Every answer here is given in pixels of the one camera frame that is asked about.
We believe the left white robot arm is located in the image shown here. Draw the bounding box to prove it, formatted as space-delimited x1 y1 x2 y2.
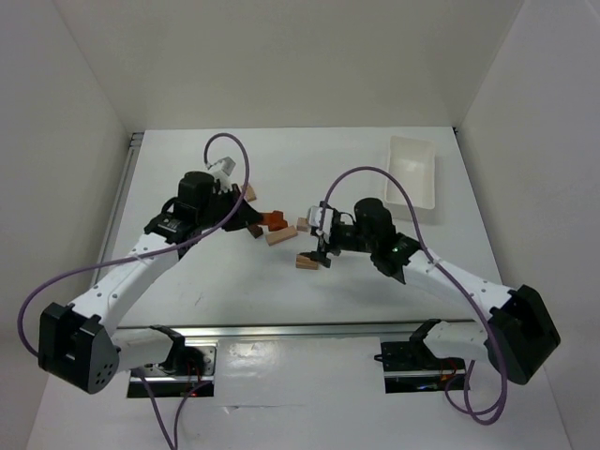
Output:
37 172 263 394

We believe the white plastic bin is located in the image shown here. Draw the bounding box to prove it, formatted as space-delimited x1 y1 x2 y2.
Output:
385 136 437 224

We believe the aluminium left rail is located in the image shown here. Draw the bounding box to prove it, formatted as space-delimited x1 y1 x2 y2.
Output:
97 131 145 263

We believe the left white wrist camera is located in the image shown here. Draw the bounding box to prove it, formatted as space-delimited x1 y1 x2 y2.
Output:
206 157 235 178

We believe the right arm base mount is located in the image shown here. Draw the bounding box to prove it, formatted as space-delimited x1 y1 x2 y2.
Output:
373 341 466 394

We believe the reddish brown wedge block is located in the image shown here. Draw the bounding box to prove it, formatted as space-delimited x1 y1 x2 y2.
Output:
268 211 289 233

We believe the dark brown notched block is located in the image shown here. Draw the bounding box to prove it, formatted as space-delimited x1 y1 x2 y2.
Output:
247 225 263 239

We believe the aluminium front rail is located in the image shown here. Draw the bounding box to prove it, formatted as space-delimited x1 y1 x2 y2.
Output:
105 319 517 339

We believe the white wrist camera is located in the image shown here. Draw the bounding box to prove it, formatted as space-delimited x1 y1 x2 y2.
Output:
307 205 327 235
206 157 235 178

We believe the striped light wood block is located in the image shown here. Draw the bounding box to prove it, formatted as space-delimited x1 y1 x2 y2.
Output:
295 254 320 270

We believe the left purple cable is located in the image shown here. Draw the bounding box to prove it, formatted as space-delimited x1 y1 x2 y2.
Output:
17 133 250 450

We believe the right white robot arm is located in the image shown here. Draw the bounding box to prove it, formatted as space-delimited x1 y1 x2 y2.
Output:
306 198 561 385

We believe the orange arch block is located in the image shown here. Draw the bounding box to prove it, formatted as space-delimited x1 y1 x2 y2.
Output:
260 211 283 231

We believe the long light wood block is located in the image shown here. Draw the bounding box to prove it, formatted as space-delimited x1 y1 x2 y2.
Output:
265 226 298 247

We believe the light wood block far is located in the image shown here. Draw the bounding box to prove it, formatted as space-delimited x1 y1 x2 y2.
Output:
240 184 257 203

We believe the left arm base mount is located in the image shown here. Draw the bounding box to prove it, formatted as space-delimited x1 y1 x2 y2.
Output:
119 337 218 398

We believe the aluminium rail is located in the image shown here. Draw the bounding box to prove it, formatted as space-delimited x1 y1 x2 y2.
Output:
105 319 517 339
97 131 145 263

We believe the small light square block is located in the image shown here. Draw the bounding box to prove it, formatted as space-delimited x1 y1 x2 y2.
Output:
296 217 310 233

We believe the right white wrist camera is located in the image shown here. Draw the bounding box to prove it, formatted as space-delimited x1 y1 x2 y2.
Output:
307 205 327 235

